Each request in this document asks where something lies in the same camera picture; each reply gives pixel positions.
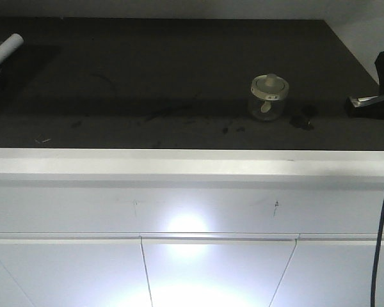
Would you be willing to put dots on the glass jar with cream lid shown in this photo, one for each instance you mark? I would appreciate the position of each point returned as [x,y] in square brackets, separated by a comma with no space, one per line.
[267,97]

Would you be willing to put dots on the white base cabinet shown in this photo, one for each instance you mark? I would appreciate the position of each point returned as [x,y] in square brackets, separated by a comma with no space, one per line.
[87,227]

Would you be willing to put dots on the white rolled paper tube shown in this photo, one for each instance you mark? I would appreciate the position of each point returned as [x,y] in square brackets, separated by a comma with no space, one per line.
[9,46]

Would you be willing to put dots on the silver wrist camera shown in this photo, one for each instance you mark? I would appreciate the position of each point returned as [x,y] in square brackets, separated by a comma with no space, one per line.
[366,107]

